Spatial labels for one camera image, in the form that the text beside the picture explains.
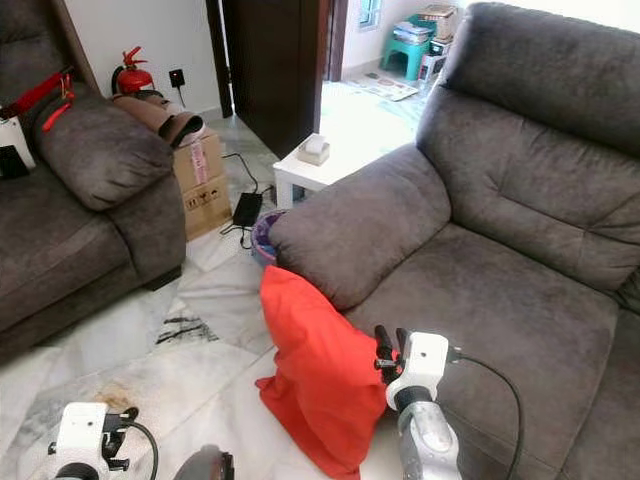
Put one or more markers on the rolled brown mat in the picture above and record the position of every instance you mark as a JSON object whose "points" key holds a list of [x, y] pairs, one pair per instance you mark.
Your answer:
{"points": [[160, 118]]}

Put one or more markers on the dark wooden door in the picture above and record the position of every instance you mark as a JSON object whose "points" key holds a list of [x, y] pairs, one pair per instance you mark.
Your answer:
{"points": [[275, 70]]}

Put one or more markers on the black sofa foot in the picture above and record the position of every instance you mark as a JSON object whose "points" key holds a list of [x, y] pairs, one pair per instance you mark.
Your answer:
{"points": [[165, 279]]}

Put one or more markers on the small glass window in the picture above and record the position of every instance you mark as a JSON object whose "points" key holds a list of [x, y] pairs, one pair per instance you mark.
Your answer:
{"points": [[369, 11]]}

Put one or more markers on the black wall socket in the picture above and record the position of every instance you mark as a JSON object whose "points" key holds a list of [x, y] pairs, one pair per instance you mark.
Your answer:
{"points": [[177, 78]]}

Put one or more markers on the beige tissue box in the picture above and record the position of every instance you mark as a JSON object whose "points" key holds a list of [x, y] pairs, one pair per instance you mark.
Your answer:
{"points": [[313, 150]]}

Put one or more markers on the red fire extinguisher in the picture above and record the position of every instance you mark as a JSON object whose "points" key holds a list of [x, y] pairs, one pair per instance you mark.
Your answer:
{"points": [[133, 78]]}

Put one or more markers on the brown cardboard box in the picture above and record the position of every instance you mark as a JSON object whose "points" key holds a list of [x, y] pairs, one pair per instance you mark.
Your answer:
{"points": [[205, 190]]}

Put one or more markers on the black pouch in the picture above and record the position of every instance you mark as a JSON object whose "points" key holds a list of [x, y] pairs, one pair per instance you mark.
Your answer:
{"points": [[15, 162]]}

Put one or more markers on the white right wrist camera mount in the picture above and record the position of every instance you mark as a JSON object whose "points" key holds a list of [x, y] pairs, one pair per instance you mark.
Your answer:
{"points": [[425, 360]]}

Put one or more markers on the white side table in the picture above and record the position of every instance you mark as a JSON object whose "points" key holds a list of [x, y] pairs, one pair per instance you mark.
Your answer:
{"points": [[305, 178]]}

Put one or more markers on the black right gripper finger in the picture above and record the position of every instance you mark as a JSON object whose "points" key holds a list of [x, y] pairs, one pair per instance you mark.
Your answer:
{"points": [[384, 346], [402, 345]]}

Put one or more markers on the small printed carton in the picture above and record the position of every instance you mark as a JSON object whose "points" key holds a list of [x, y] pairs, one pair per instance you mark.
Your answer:
{"points": [[440, 20]]}

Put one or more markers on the black power adapter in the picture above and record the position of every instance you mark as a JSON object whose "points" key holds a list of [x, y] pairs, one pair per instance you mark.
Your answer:
{"points": [[247, 209]]}

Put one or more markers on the brown-grey fabric sofa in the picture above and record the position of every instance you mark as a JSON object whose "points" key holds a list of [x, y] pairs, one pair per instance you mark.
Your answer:
{"points": [[90, 150], [510, 200]]}

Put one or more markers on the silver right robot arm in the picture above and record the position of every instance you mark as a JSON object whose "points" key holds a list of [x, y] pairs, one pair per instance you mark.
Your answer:
{"points": [[430, 445]]}

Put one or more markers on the green plastic stool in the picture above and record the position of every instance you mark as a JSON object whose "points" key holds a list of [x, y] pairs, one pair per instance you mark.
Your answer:
{"points": [[405, 55]]}

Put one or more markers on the purple waste basket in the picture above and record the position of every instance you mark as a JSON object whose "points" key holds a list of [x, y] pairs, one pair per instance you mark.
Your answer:
{"points": [[263, 240]]}

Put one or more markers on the white bag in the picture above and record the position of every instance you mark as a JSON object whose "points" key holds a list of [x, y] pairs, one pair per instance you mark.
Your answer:
{"points": [[12, 135]]}

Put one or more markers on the patterned floor mat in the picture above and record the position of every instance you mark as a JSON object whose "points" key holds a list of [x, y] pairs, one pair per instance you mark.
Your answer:
{"points": [[385, 87]]}

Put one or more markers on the stacked items on stool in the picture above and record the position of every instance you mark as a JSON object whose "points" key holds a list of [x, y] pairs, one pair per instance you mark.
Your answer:
{"points": [[412, 30]]}

